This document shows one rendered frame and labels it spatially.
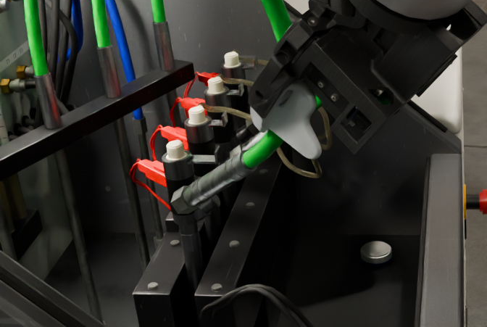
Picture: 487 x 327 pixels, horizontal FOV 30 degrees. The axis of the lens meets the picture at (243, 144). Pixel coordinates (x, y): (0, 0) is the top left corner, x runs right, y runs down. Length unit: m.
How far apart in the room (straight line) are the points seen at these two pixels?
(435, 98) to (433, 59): 0.74
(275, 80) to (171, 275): 0.38
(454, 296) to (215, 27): 0.46
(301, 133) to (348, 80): 0.09
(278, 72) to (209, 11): 0.58
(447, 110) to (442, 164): 0.10
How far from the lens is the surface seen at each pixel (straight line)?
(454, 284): 0.91
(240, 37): 1.13
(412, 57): 0.51
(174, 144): 0.85
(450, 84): 1.28
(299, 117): 0.60
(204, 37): 1.14
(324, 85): 0.57
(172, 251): 0.94
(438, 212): 1.03
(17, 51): 1.17
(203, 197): 0.73
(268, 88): 0.57
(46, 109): 0.97
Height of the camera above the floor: 1.46
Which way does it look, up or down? 25 degrees down
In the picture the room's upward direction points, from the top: 7 degrees counter-clockwise
